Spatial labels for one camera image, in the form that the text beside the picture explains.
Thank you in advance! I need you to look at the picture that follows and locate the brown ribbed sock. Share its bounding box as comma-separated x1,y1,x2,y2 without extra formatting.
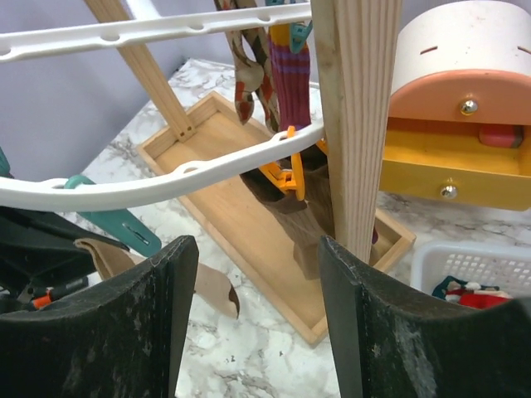
240,169,326,280
300,145,335,238

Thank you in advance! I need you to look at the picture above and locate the red white striped sock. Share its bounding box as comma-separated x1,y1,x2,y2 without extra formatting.
443,282,513,309

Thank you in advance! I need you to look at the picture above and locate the maroon striped sock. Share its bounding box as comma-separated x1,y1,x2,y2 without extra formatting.
268,24,311,131

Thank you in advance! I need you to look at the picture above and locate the white plastic basket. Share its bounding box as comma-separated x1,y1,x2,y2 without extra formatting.
410,240,530,297

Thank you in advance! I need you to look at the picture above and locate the toy drawer cabinet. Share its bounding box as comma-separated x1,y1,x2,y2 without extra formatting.
380,1,530,211

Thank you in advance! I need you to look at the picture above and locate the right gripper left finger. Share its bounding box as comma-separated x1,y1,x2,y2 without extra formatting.
1,235,198,397

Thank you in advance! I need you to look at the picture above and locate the wooden hanger rack stand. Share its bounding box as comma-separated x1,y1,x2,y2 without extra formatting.
82,0,417,347

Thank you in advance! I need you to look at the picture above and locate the orange clothespin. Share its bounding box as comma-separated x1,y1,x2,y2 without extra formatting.
257,125,307,202

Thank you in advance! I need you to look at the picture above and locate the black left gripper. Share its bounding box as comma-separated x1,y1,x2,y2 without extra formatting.
1,206,128,314

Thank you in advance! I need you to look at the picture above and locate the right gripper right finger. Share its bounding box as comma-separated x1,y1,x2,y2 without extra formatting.
319,236,530,397

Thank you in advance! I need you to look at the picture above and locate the beige brown striped sock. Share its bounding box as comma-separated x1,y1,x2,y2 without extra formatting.
73,237,241,319

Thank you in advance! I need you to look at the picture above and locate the white oval clip hanger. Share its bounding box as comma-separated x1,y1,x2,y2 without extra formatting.
1,1,324,211

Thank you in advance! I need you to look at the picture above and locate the argyle patterned sock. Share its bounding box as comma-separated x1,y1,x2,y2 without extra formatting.
212,0,281,133

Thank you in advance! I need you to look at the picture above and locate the teal clothespin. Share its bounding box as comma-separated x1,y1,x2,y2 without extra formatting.
63,173,163,259

